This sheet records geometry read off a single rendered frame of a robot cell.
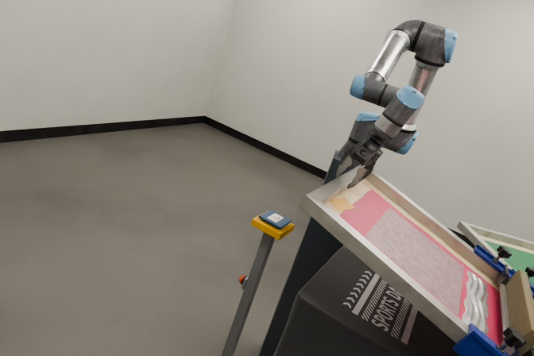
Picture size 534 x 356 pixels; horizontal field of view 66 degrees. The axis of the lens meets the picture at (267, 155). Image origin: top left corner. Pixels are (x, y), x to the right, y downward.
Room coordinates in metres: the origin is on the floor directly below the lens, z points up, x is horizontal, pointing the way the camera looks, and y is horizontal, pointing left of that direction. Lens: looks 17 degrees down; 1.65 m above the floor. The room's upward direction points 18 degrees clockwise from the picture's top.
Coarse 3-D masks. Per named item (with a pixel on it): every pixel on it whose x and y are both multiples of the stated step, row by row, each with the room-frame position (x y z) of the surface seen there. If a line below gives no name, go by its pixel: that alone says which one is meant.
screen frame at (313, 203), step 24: (312, 192) 1.04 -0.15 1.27; (336, 192) 1.15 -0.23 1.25; (384, 192) 1.46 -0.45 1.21; (312, 216) 0.99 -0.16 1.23; (336, 216) 0.99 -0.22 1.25; (360, 240) 0.94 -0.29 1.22; (456, 240) 1.34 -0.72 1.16; (384, 264) 0.91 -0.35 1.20; (480, 264) 1.31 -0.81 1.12; (408, 288) 0.88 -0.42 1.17; (432, 312) 0.85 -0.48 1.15; (456, 336) 0.83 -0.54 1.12
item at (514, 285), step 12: (516, 276) 1.18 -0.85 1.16; (516, 288) 1.11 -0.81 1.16; (528, 288) 1.09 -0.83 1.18; (516, 300) 1.05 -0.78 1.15; (528, 300) 1.01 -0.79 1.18; (516, 312) 0.99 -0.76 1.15; (528, 312) 0.94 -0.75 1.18; (516, 324) 0.94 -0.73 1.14; (528, 324) 0.89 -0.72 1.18; (528, 336) 0.86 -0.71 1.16; (528, 348) 0.86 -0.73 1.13
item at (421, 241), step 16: (368, 192) 1.37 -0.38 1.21; (368, 208) 1.25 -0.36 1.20; (384, 208) 1.32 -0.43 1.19; (384, 224) 1.20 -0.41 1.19; (400, 224) 1.28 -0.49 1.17; (416, 240) 1.23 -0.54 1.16; (432, 240) 1.31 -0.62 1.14; (432, 256) 1.19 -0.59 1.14; (448, 256) 1.26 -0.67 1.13; (448, 272) 1.15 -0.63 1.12; (464, 272) 1.21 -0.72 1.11; (464, 288) 1.10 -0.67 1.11; (496, 304) 1.12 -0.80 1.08
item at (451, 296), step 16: (352, 224) 1.08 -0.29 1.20; (368, 224) 1.14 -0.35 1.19; (368, 240) 1.04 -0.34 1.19; (384, 240) 1.10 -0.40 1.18; (400, 240) 1.16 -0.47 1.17; (400, 256) 1.07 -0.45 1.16; (416, 256) 1.12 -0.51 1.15; (416, 272) 1.03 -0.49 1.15; (432, 272) 1.09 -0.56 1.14; (432, 288) 0.99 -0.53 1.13; (448, 288) 1.04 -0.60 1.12; (448, 304) 0.96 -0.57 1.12; (496, 320) 1.03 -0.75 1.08; (496, 336) 0.95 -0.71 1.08
